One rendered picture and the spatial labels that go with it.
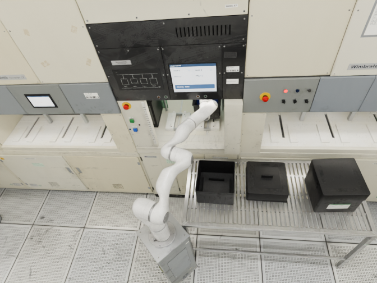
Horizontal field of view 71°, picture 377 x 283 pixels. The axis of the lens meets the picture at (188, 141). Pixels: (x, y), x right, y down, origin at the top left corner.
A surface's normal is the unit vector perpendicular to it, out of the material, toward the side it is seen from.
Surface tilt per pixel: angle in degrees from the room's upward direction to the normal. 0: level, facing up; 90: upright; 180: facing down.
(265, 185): 0
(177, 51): 90
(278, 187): 0
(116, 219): 0
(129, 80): 90
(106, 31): 90
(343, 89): 90
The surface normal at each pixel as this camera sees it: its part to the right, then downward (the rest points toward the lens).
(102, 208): -0.11, -0.65
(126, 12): -0.07, 0.80
